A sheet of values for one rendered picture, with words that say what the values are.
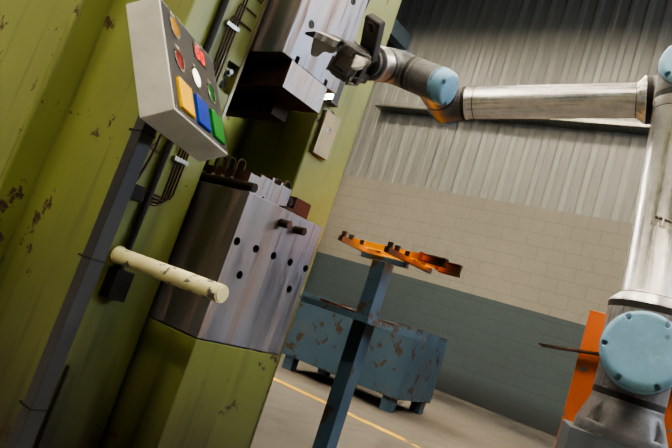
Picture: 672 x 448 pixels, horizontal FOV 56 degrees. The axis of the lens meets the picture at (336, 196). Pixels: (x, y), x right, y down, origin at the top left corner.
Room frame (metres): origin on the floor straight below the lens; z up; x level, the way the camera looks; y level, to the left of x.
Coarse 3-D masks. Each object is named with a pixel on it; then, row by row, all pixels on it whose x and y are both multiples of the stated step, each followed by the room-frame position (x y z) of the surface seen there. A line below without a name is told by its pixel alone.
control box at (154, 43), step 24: (144, 0) 1.34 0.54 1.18; (144, 24) 1.34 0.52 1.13; (168, 24) 1.36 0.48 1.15; (144, 48) 1.33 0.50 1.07; (168, 48) 1.34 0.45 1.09; (192, 48) 1.50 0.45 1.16; (144, 72) 1.33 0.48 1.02; (168, 72) 1.32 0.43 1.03; (192, 72) 1.46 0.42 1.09; (144, 96) 1.32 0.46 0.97; (168, 96) 1.31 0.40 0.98; (216, 96) 1.63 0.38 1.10; (144, 120) 1.34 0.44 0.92; (168, 120) 1.36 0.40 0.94; (192, 120) 1.40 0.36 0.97; (192, 144) 1.52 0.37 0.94; (216, 144) 1.55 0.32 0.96
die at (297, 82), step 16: (256, 64) 2.01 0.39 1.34; (272, 64) 1.97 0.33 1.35; (288, 64) 1.93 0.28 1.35; (240, 80) 2.04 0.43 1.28; (256, 80) 2.00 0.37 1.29; (272, 80) 1.95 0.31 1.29; (288, 80) 1.93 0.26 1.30; (304, 80) 1.98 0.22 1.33; (272, 96) 2.06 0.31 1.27; (288, 96) 2.00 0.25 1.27; (304, 96) 2.00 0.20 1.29; (320, 96) 2.06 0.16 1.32
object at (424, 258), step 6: (354, 240) 2.45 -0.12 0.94; (366, 246) 2.40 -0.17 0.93; (372, 246) 2.38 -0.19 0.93; (378, 246) 2.37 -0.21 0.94; (384, 246) 2.35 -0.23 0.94; (402, 252) 2.29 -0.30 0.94; (414, 252) 2.26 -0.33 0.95; (420, 252) 2.23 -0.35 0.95; (414, 258) 2.26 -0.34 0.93; (420, 258) 2.22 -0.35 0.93; (426, 258) 2.23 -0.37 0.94; (432, 258) 2.21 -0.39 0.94; (438, 258) 2.19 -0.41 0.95; (444, 258) 2.17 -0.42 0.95; (432, 264) 2.22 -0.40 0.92; (438, 264) 2.18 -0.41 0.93; (444, 264) 2.18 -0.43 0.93
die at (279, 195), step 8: (208, 168) 2.04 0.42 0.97; (224, 176) 1.99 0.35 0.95; (240, 176) 1.94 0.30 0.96; (248, 176) 1.92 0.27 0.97; (256, 176) 1.94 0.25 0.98; (264, 176) 1.96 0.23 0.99; (264, 184) 1.97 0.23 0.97; (272, 184) 2.00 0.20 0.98; (256, 192) 1.96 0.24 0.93; (264, 192) 1.98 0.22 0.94; (272, 192) 2.01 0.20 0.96; (280, 192) 2.04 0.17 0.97; (288, 192) 2.07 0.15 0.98; (272, 200) 2.02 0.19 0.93; (280, 200) 2.05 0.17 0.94
